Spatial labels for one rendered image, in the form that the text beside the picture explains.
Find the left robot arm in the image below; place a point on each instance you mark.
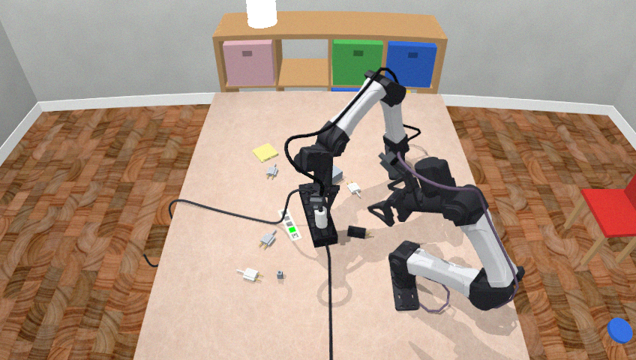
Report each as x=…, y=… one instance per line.
x=482, y=287

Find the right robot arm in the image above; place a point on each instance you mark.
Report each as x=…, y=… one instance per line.
x=331, y=143

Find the pale yellow square pad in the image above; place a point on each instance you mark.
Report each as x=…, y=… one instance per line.
x=265, y=152

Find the black power strip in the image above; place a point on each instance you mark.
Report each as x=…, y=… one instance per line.
x=319, y=236

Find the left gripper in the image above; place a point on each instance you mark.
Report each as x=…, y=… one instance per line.
x=404, y=202

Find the white plug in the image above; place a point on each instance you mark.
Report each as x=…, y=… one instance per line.
x=250, y=274
x=353, y=188

